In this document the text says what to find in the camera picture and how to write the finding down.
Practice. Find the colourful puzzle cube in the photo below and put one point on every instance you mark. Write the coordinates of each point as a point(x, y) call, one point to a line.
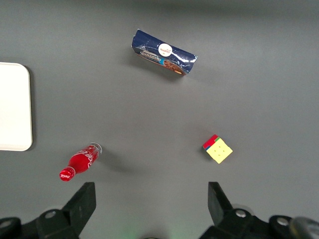
point(220, 152)

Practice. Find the red coke bottle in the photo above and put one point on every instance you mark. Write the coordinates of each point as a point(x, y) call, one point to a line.
point(81, 161)

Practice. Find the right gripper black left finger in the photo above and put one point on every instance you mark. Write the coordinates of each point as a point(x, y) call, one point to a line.
point(79, 206)

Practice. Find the dark blue cookie box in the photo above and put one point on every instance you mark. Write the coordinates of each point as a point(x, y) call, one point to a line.
point(149, 46)

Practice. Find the white plastic tray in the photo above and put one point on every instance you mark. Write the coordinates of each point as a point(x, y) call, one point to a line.
point(13, 107)

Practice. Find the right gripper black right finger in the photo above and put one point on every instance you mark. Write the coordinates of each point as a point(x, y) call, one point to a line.
point(219, 209)

